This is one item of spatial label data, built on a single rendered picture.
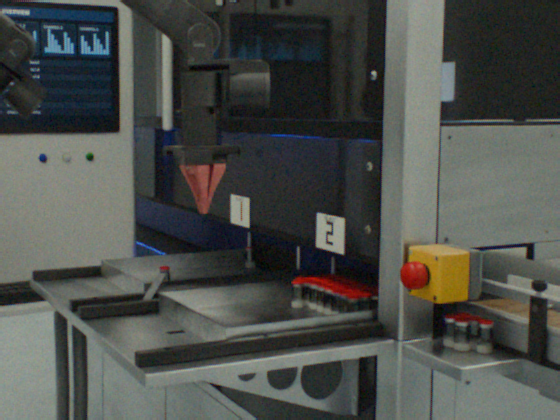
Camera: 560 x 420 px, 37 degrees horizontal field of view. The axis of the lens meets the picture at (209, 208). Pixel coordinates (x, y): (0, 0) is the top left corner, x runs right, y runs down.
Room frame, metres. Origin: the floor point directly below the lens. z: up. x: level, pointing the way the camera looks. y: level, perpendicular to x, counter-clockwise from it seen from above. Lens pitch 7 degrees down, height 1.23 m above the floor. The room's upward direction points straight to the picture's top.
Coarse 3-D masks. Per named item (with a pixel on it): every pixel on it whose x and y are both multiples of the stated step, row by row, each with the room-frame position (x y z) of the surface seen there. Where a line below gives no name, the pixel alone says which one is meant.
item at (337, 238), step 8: (320, 216) 1.42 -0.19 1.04; (328, 216) 1.40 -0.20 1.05; (320, 224) 1.42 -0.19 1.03; (336, 224) 1.38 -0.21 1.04; (344, 224) 1.36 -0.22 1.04; (320, 232) 1.42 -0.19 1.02; (336, 232) 1.38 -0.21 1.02; (344, 232) 1.36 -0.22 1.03; (320, 240) 1.42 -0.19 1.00; (328, 240) 1.40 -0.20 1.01; (336, 240) 1.38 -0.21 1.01; (328, 248) 1.40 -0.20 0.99; (336, 248) 1.37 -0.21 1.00
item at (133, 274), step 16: (144, 256) 1.75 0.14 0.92; (160, 256) 1.76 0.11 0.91; (176, 256) 1.78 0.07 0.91; (192, 256) 1.80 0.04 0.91; (208, 256) 1.81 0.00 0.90; (224, 256) 1.83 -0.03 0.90; (240, 256) 1.85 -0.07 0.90; (112, 272) 1.64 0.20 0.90; (128, 272) 1.73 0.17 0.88; (144, 272) 1.74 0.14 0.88; (176, 272) 1.74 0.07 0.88; (192, 272) 1.74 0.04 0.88; (208, 272) 1.74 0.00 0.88; (224, 272) 1.74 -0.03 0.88; (240, 272) 1.74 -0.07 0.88; (256, 272) 1.58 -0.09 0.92; (272, 272) 1.59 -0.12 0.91; (288, 272) 1.60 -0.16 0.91; (304, 272) 1.62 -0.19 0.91; (128, 288) 1.56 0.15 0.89; (144, 288) 1.48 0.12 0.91; (160, 288) 1.49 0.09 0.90; (176, 288) 1.50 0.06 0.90
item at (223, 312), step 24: (216, 288) 1.44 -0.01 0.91; (240, 288) 1.47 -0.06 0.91; (264, 288) 1.49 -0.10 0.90; (288, 288) 1.51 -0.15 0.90; (168, 312) 1.36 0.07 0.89; (192, 312) 1.27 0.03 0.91; (216, 312) 1.39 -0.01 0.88; (240, 312) 1.39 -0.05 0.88; (264, 312) 1.39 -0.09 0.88; (288, 312) 1.40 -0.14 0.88; (312, 312) 1.40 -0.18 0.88; (360, 312) 1.27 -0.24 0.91; (216, 336) 1.19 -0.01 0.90; (240, 336) 1.18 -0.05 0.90
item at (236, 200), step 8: (232, 200) 1.73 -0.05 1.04; (240, 200) 1.70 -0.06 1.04; (248, 200) 1.67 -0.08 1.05; (232, 208) 1.73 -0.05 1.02; (240, 208) 1.70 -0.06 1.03; (248, 208) 1.67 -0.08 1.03; (232, 216) 1.73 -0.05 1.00; (240, 216) 1.70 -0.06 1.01; (248, 216) 1.67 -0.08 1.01; (240, 224) 1.70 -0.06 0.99; (248, 224) 1.67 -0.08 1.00
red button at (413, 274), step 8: (408, 264) 1.15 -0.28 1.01; (416, 264) 1.15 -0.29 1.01; (400, 272) 1.17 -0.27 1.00; (408, 272) 1.15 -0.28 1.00; (416, 272) 1.14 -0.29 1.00; (424, 272) 1.14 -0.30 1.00; (408, 280) 1.15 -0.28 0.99; (416, 280) 1.14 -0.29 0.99; (424, 280) 1.14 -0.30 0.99; (408, 288) 1.15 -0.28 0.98; (416, 288) 1.15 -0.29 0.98
